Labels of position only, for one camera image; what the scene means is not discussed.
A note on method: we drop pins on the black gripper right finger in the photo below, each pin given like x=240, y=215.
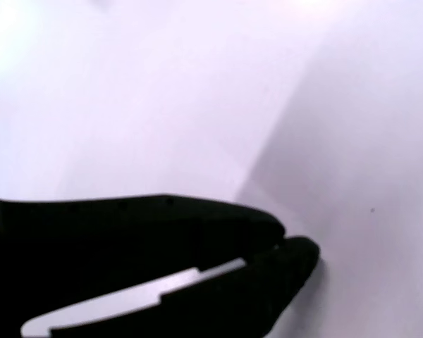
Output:
x=232, y=303

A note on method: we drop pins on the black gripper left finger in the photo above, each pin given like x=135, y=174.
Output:
x=127, y=239

